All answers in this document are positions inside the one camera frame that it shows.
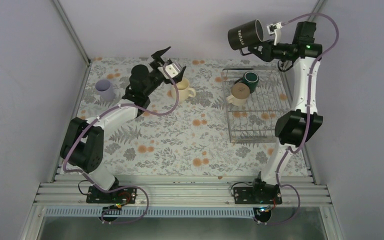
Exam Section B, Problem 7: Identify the black mug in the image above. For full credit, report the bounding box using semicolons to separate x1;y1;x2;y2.
227;19;264;51

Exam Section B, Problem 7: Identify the cream ribbed mug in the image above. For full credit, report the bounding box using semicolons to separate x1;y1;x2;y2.
170;77;197;103

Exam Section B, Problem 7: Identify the beige white mug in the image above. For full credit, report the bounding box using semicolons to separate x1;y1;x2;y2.
226;82;251;106

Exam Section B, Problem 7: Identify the lilac plastic cup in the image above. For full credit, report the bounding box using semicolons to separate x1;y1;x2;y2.
95;79;115;102

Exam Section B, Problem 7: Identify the metal wire dish rack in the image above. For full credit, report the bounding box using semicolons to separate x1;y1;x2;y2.
221;66;290;144

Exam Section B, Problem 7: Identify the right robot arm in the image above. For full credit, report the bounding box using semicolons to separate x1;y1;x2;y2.
227;19;325;204

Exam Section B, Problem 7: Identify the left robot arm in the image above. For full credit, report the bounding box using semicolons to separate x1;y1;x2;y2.
60;48;186;203

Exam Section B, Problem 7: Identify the dark green mug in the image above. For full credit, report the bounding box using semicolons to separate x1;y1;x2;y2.
234;71;260;94

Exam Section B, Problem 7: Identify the floral table mat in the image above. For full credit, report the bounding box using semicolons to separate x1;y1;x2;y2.
61;57;309;177

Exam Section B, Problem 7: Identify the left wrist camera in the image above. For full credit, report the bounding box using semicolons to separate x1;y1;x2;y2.
157;62;182;79

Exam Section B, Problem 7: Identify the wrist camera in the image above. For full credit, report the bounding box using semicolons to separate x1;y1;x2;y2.
157;62;182;79
266;21;283;46

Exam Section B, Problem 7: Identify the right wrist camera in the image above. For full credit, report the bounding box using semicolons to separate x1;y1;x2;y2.
266;21;283;46

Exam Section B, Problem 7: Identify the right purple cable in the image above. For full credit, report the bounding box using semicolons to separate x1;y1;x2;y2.
253;13;340;227

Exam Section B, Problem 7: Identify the purple cable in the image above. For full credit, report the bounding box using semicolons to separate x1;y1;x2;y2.
62;59;180;225
253;13;340;227

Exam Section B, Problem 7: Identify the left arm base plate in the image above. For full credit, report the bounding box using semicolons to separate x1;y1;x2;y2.
85;186;137;205

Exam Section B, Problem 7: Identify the aluminium front rail frame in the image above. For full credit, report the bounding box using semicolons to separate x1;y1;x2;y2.
21;174;343;240

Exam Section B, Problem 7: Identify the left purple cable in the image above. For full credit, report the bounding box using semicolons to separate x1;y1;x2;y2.
62;59;180;225

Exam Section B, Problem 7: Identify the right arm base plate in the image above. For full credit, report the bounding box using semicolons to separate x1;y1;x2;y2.
233;187;283;205

